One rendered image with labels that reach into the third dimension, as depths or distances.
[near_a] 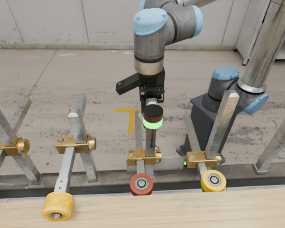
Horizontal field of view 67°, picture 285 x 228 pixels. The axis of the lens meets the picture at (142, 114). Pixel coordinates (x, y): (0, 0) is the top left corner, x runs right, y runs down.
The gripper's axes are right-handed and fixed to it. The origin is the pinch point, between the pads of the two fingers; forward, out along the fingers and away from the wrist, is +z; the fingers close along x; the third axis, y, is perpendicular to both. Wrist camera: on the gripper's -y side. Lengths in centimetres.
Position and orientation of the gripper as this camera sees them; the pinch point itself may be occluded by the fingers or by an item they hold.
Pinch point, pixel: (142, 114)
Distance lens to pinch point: 82.1
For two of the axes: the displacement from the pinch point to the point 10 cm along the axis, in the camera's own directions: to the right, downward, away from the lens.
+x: -0.5, -6.9, 7.2
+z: 0.0, 7.2, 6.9
